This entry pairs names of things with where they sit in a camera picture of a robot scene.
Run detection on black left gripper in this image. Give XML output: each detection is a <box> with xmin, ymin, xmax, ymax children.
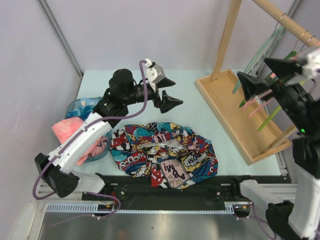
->
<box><xmin>122</xmin><ymin>77</ymin><xmax>183</xmax><ymax>113</ymax></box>

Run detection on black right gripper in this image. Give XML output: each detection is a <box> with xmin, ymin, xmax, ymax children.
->
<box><xmin>237</xmin><ymin>57</ymin><xmax>320</xmax><ymax>136</ymax></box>

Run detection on lime green hanger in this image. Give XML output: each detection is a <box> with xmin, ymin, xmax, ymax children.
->
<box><xmin>257</xmin><ymin>79</ymin><xmax>307</xmax><ymax>132</ymax></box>

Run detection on comic print shorts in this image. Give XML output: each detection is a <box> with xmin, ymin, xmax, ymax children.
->
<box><xmin>110</xmin><ymin>122</ymin><xmax>218</xmax><ymax>190</ymax></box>

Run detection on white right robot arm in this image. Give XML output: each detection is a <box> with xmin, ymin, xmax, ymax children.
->
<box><xmin>230</xmin><ymin>54</ymin><xmax>320</xmax><ymax>240</ymax></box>

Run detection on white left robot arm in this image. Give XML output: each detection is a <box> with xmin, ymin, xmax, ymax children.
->
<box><xmin>34</xmin><ymin>65</ymin><xmax>183</xmax><ymax>200</ymax></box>

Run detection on pink hanger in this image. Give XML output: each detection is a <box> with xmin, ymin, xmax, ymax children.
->
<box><xmin>247</xmin><ymin>100</ymin><xmax>270</xmax><ymax>119</ymax></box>
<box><xmin>239</xmin><ymin>72</ymin><xmax>276</xmax><ymax>111</ymax></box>

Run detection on pale green hanger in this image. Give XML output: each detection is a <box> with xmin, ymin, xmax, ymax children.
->
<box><xmin>232</xmin><ymin>12</ymin><xmax>287</xmax><ymax>95</ymax></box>

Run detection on dark green hanger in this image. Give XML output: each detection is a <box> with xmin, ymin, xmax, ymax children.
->
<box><xmin>238</xmin><ymin>50</ymin><xmax>298</xmax><ymax>108</ymax></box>

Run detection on wooden hanger rack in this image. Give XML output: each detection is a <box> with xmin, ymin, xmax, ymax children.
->
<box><xmin>196</xmin><ymin>0</ymin><xmax>317</xmax><ymax>165</ymax></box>

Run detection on pink shark shorts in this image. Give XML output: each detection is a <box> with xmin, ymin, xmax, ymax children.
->
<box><xmin>51</xmin><ymin>117</ymin><xmax>108</xmax><ymax>166</ymax></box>

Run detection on teal plastic basket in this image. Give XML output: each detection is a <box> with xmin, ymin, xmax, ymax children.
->
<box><xmin>51</xmin><ymin>97</ymin><xmax>112</xmax><ymax>166</ymax></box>

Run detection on light blue garment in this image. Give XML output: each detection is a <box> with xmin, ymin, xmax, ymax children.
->
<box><xmin>64</xmin><ymin>98</ymin><xmax>99</xmax><ymax>120</ymax></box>

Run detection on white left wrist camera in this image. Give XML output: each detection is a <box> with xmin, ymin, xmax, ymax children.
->
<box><xmin>145</xmin><ymin>58</ymin><xmax>166</xmax><ymax>89</ymax></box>

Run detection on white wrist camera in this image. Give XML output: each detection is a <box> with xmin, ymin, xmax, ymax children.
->
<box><xmin>145</xmin><ymin>58</ymin><xmax>166</xmax><ymax>89</ymax></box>
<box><xmin>302</xmin><ymin>47</ymin><xmax>320</xmax><ymax>79</ymax></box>

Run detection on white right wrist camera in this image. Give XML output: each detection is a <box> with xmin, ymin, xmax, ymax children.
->
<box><xmin>302</xmin><ymin>47</ymin><xmax>320</xmax><ymax>79</ymax></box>

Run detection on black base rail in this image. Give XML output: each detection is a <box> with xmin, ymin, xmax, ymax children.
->
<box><xmin>79</xmin><ymin>174</ymin><xmax>253</xmax><ymax>211</ymax></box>

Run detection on white cable duct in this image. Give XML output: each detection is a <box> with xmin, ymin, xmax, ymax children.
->
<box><xmin>46</xmin><ymin>201</ymin><xmax>237</xmax><ymax>215</ymax></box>

